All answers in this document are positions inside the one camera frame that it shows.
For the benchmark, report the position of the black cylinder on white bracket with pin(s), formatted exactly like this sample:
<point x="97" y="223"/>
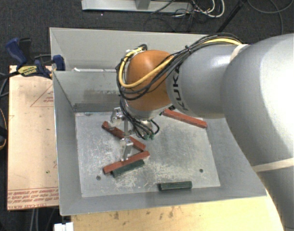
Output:
<point x="172" y="107"/>

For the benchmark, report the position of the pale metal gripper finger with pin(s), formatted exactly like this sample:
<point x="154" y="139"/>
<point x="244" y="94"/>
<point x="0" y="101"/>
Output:
<point x="117" y="115"/>
<point x="126" y="150"/>

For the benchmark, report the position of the dark green flat block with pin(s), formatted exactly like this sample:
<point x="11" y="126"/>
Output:
<point x="175" y="186"/>
<point x="130" y="167"/>

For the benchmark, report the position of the red-brown flat block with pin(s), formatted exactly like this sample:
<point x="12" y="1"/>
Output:
<point x="188" y="119"/>
<point x="114" y="131"/>
<point x="118" y="165"/>

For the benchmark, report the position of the brown cardboard board, red print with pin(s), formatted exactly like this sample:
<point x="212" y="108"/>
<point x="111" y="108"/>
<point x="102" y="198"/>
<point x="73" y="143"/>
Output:
<point x="31" y="133"/>

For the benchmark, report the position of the grey metal bin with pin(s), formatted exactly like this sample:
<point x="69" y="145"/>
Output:
<point x="180" y="153"/>

